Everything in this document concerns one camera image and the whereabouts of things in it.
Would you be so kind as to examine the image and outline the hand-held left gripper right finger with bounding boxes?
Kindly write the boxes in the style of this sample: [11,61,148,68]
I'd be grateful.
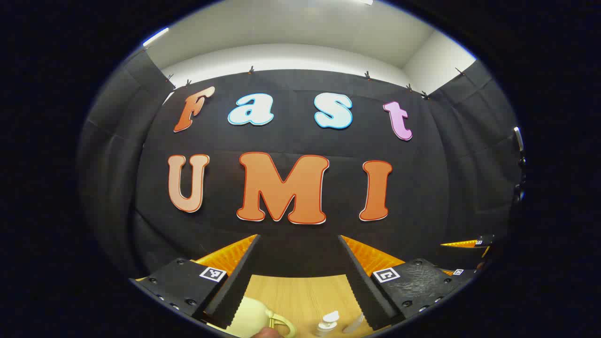
[338,234,466,332]

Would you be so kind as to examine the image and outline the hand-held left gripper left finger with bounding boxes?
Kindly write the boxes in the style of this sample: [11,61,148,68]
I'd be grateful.
[135,234,262,330]

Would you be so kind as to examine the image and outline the white squeeze tube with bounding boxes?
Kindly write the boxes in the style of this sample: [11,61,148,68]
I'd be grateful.
[342,314,366,334]

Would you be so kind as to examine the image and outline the white pump bottle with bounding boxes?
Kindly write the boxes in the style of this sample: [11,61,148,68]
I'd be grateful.
[316,310,340,337]

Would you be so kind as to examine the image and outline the ceiling light strip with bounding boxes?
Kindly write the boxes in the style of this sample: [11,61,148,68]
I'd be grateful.
[142,27,170,47]

